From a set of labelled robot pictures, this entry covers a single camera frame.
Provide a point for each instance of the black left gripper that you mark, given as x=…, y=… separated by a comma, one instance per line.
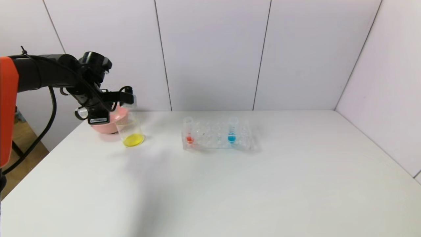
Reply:
x=98, y=119

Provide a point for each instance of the test tube with yellow pigment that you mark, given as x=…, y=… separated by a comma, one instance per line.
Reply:
x=82, y=113

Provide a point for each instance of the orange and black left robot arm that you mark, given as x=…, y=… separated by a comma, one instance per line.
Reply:
x=36, y=75

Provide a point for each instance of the clear plastic measuring beaker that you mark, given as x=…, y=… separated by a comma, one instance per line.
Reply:
x=133, y=138

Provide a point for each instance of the test tube with red pigment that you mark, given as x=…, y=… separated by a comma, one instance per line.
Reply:
x=190, y=139

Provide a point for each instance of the clear acrylic test tube rack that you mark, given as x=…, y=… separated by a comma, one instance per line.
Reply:
x=217, y=146

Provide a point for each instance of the test tube with blue pigment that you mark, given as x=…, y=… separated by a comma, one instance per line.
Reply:
x=232, y=139

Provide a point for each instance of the pink bowl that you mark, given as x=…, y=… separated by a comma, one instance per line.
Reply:
x=105, y=129

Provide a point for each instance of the black stand leg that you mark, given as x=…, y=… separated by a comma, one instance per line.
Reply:
x=18, y=149

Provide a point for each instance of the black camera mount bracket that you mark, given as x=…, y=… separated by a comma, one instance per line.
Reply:
x=115, y=96

